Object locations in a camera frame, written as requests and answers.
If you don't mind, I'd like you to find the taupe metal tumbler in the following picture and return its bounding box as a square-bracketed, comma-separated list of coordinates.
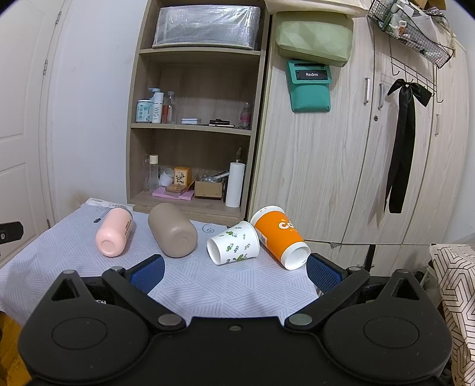
[148, 203, 198, 258]

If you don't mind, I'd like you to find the orange paper cup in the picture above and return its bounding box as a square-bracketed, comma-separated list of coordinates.
[250, 205, 311, 270]

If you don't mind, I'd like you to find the white floral paper cup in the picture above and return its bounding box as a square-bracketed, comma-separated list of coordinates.
[206, 221, 260, 265]

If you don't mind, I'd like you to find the patterned white tablecloth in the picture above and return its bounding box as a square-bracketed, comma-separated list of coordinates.
[1, 204, 318, 324]

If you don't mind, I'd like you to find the pink foam pad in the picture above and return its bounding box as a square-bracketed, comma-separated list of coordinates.
[151, 186, 194, 201]

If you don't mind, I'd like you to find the clear bottle beige cap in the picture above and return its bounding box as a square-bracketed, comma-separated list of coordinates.
[148, 154, 159, 192]

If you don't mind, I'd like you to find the small cardboard box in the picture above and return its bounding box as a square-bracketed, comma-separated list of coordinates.
[194, 181, 223, 200]

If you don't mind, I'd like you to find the small floral wooden box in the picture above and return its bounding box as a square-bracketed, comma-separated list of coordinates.
[174, 167, 192, 186]

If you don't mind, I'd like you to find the geometric patterned fabric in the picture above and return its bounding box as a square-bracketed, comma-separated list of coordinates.
[429, 244, 474, 385]

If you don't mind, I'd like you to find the wooden wardrobe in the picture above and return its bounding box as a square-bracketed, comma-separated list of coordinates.
[250, 1, 469, 276]

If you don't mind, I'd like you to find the white paper towel roll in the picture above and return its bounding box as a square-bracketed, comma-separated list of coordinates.
[225, 162, 246, 208]

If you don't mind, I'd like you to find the wooden shelf unit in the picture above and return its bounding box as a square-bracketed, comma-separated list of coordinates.
[126, 1, 270, 225]

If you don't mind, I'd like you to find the teal label jar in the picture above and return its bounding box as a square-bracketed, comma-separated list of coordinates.
[135, 100, 154, 123]

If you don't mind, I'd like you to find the clear glass red bottle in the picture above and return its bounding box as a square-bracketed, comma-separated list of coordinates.
[162, 91, 176, 124]

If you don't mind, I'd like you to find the pink small bottle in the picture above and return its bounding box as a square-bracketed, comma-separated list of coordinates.
[239, 103, 252, 129]

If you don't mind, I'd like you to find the white lotion bottle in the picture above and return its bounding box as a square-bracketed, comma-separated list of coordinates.
[149, 88, 164, 124]

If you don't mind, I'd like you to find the white door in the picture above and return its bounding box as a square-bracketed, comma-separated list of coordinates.
[1, 1, 71, 264]

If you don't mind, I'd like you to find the black ribbon bow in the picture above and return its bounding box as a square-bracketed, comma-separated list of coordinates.
[385, 79, 432, 214]

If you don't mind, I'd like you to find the green storage box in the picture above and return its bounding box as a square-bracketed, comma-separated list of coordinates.
[275, 11, 354, 67]

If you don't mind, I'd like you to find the plastic wrapped grey box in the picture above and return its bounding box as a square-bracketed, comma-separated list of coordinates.
[152, 5, 261, 50]

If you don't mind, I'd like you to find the teal wall pouch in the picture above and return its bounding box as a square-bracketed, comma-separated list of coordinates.
[286, 60, 333, 113]

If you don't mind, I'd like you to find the wire hanging basket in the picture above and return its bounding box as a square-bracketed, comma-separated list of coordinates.
[367, 0, 456, 69]

